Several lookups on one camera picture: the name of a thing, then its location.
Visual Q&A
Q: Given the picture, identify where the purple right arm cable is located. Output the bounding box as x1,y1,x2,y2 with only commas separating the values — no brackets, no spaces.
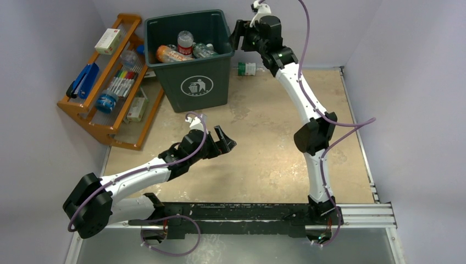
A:
296,0,376,249

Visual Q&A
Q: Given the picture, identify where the green white staples box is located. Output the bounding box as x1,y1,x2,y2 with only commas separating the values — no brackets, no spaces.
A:
126,97,149,122

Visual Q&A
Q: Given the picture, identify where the blue tape roll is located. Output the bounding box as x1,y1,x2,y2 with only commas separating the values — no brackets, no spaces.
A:
95,90,119,114

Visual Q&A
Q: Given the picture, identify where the orange drink bottle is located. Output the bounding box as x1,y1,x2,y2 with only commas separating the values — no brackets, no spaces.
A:
156,45,193,63

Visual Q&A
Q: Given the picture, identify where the red white label bottle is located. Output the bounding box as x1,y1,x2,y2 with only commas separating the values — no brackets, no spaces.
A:
177,30,194,58

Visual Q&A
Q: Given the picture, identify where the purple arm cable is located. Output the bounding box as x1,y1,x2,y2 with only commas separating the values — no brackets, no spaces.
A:
296,0,376,249
67,111,208,257

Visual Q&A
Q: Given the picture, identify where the dark green trash bin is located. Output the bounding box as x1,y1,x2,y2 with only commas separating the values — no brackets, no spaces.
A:
144,9,235,113

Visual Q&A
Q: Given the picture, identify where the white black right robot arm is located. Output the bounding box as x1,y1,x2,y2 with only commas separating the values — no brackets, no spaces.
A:
229,15,342,224

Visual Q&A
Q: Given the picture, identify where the blue stapler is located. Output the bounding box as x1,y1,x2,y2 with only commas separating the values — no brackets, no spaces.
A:
65,63,99,99

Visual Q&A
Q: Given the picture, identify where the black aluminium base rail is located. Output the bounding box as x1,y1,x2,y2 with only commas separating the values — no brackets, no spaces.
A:
74,202,397,241

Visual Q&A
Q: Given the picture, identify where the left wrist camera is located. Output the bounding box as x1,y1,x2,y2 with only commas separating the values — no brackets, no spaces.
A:
185,112,207,132

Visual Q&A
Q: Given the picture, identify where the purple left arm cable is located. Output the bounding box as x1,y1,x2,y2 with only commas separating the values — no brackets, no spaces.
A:
67,111,208,257

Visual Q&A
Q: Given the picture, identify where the green white label bottle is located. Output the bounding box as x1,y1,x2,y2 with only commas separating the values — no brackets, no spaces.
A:
237,62,257,76

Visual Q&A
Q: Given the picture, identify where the white red small box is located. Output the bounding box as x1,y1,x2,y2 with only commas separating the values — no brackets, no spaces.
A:
95,28,121,55

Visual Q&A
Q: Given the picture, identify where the clear plastic cup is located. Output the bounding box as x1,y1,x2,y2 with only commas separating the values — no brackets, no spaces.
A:
120,50,139,68

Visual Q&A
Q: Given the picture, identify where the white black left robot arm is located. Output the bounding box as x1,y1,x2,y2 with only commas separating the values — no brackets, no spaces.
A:
63,125,237,239

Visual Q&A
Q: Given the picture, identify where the coloured marker set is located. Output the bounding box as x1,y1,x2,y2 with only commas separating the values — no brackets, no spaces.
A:
108,70,138,98

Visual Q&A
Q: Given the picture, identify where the orange wooden shelf rack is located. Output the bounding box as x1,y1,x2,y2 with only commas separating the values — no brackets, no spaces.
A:
57,13,164,151

